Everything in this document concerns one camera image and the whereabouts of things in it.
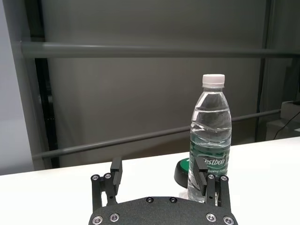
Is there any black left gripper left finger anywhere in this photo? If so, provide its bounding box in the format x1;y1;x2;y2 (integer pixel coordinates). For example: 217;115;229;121
90;157;124;208

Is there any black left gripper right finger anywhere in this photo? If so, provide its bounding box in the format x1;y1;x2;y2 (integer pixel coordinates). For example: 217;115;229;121
192;160;233;208

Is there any green button black base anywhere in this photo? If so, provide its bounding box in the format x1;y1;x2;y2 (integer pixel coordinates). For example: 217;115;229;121
173;158;192;188

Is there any clear plastic water bottle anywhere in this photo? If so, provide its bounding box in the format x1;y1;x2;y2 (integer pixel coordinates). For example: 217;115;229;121
187;74;233;203

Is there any grey background box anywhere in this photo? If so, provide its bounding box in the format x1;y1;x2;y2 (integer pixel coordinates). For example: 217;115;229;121
280;100;300;137

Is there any thin grey horizontal rail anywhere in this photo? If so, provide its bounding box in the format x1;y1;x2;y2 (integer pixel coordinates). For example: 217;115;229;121
32;109;282;160

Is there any black background cable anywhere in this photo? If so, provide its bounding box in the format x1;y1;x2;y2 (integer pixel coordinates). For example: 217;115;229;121
274;117;300;139

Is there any dark vertical wall post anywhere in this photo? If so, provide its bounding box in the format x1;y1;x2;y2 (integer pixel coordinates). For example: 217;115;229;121
25;0;59;168

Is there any thick grey horizontal rail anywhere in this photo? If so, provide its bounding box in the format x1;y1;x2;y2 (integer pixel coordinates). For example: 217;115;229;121
20;41;300;59

